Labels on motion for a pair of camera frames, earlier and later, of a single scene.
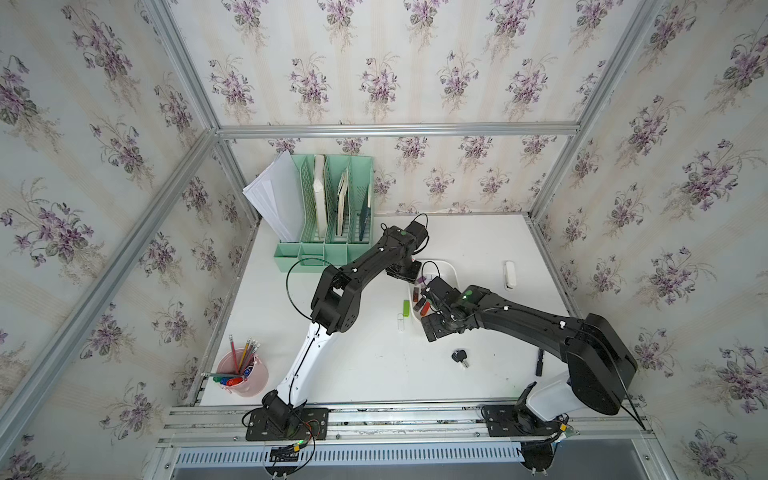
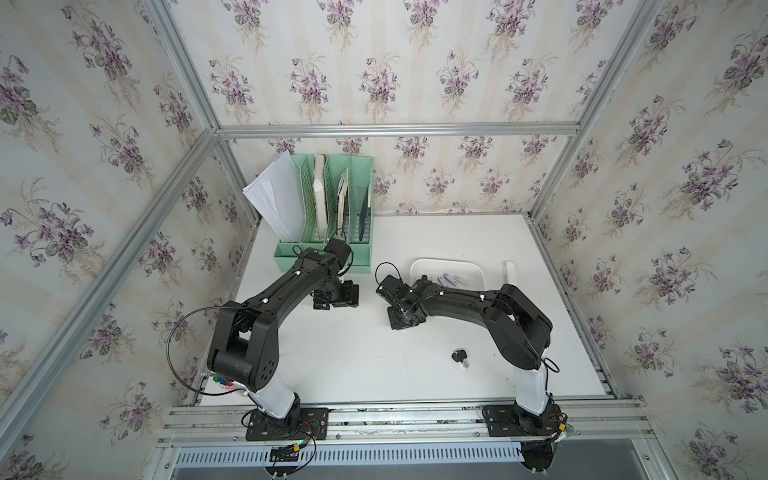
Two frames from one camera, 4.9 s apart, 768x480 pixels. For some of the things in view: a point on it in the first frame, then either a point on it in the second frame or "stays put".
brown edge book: (341, 195) stays put
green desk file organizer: (336, 204) stays put
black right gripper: (434, 330) to (396, 326)
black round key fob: (460, 356) stays put
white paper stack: (278, 196) stays put
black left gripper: (410, 277) to (350, 297)
